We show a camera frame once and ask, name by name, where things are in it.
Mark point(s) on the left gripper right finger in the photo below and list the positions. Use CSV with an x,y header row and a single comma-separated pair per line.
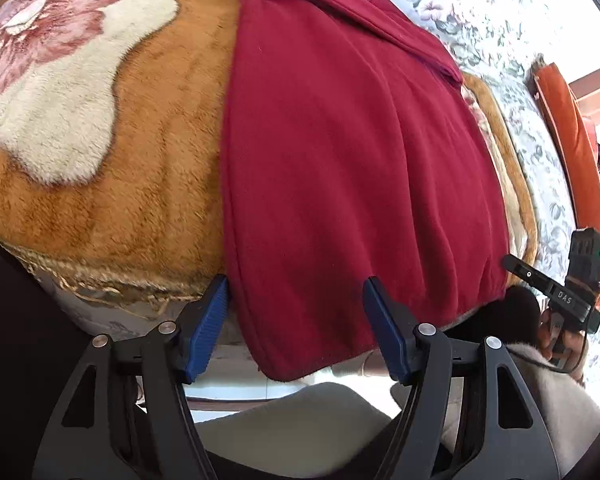
x,y
501,433

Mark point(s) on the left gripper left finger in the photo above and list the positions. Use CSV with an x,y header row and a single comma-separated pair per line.
x,y
123,413

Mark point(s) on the dark red fleece garment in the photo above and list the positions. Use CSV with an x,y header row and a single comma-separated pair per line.
x,y
348,152

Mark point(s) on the person's right hand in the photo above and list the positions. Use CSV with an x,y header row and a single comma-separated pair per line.
x,y
564,349

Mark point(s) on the orange cushion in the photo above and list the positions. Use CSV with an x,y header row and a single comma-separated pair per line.
x,y
573,142

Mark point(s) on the wooden chair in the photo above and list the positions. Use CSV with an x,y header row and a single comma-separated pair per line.
x,y
586,90

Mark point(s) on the floral print bed quilt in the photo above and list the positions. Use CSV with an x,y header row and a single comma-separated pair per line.
x,y
498,41

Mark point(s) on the brown floral plush blanket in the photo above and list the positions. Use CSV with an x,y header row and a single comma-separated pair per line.
x,y
110,120

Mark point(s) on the black camera box green light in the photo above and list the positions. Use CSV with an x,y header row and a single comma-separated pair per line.
x,y
584,258

